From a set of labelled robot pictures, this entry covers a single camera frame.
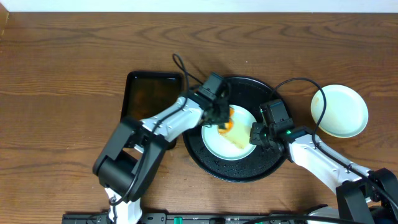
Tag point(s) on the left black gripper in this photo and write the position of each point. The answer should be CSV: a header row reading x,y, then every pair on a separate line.
x,y
218,115

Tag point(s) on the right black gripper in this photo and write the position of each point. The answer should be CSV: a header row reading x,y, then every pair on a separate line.
x,y
255,138

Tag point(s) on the yellow green scrub sponge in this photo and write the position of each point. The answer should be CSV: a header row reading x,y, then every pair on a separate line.
x,y
226,127

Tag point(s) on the light blue plate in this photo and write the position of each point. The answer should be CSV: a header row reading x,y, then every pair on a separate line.
x,y
342,111
233,144

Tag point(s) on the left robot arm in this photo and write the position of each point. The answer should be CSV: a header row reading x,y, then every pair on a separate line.
x,y
130,159

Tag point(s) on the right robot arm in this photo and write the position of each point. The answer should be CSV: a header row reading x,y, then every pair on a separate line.
x,y
363,195

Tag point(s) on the black round serving tray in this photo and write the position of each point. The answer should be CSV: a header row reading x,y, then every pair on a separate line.
x,y
248,93

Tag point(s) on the black rectangular water tray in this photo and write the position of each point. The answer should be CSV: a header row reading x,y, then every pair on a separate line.
x,y
149,93

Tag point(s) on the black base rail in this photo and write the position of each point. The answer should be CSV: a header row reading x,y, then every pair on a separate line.
x,y
159,218

